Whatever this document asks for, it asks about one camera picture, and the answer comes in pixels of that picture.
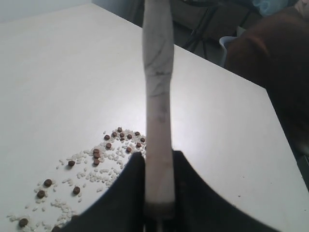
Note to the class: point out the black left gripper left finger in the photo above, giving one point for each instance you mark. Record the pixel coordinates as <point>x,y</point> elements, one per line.
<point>120,208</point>

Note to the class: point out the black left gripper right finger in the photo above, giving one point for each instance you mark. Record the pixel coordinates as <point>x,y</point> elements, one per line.
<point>200,209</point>

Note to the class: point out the wide white bristle paint brush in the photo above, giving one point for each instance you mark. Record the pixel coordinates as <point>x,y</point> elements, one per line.
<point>158,57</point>

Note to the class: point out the scattered rice and brown pellets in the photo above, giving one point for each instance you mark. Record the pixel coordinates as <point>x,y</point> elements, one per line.
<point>40,196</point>

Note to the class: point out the white chair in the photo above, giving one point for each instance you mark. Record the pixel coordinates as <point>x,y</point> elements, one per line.
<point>224,42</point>

